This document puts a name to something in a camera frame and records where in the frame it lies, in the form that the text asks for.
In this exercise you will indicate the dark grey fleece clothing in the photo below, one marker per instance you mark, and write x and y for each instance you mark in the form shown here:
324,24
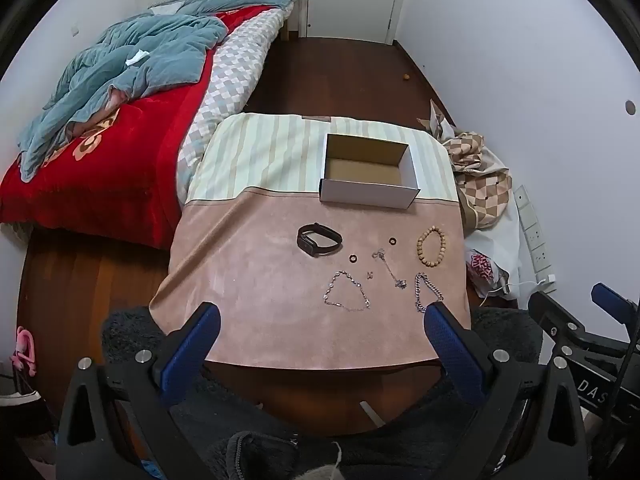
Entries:
300,450

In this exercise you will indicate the white red printed plastic bag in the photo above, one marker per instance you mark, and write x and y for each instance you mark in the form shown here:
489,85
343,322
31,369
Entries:
482,265

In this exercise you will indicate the white tissue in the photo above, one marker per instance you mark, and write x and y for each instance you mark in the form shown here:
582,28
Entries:
136,58

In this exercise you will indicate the white fabric bag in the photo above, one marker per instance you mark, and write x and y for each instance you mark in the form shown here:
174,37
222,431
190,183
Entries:
500,240

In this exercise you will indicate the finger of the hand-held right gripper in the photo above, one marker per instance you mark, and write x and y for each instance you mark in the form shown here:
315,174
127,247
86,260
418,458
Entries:
550,312
607,299

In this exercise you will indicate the red floral blanket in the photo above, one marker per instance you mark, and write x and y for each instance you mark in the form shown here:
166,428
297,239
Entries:
100,185

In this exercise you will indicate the beige checkered cloth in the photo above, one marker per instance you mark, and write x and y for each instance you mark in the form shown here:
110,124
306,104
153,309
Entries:
480,185

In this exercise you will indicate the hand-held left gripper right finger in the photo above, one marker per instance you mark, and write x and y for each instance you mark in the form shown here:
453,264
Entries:
450,350

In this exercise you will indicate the striped pink tablecloth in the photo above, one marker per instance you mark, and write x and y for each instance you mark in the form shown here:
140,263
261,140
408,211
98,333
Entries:
250,270

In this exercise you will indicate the white plastic strip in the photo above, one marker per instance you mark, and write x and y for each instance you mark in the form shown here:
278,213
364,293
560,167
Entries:
371,413

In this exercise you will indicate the checkered bedsheet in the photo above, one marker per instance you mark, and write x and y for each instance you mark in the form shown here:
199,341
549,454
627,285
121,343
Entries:
235,75

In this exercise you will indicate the white bed frame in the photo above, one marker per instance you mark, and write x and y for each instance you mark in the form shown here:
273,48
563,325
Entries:
299,15

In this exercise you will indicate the white power strip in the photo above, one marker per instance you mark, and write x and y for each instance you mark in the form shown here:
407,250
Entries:
532,235

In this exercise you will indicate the blue-grey quilt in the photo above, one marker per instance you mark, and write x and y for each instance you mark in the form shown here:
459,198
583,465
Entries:
150,50

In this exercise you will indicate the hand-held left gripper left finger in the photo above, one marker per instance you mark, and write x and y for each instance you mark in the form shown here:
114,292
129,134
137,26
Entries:
192,345

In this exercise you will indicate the white shoe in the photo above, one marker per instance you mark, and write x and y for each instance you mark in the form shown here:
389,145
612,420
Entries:
20,399

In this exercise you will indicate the pink slippers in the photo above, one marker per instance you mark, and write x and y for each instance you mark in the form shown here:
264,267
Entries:
24,345

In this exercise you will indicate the white charger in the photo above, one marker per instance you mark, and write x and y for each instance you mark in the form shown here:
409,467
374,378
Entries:
547,282

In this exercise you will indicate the white cardboard box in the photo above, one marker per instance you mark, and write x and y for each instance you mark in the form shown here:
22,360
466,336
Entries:
365,195

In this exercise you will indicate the black smart band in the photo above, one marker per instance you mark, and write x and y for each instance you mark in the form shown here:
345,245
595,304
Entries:
306,241

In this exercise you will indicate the round grey wall cap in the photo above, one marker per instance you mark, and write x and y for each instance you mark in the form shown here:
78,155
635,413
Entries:
630,106

